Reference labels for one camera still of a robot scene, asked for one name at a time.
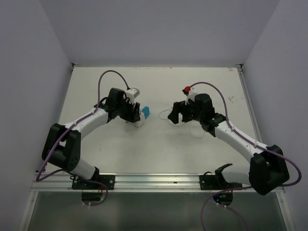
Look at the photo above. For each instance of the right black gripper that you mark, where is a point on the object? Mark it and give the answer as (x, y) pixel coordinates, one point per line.
(178, 106)

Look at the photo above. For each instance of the blue square plug adapter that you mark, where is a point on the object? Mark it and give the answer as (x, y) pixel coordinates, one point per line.
(146, 112)

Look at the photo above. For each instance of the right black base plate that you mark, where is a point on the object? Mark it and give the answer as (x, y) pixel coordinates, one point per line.
(213, 181)

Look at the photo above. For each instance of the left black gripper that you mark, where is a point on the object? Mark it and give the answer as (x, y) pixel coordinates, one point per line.
(132, 116)

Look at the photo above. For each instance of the white cube power socket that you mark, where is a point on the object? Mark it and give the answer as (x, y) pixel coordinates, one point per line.
(139, 123)

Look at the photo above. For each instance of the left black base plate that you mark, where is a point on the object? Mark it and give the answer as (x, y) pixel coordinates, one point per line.
(101, 182)

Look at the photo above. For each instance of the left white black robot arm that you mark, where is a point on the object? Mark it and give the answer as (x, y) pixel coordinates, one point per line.
(63, 144)

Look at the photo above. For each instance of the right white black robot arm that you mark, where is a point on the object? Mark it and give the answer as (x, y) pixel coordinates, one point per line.
(267, 169)

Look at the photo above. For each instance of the right side aluminium rail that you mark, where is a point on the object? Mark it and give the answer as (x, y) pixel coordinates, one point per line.
(239, 68)

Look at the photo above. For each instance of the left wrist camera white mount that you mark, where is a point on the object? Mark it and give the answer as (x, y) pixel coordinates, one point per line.
(132, 94)

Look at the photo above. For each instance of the aluminium extrusion rail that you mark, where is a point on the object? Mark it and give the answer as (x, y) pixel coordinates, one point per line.
(61, 182)

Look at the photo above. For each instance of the right wrist camera red mount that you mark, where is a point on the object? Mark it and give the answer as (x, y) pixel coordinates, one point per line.
(190, 93)

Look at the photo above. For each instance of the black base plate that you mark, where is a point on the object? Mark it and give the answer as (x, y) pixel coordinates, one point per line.
(101, 182)
(213, 181)

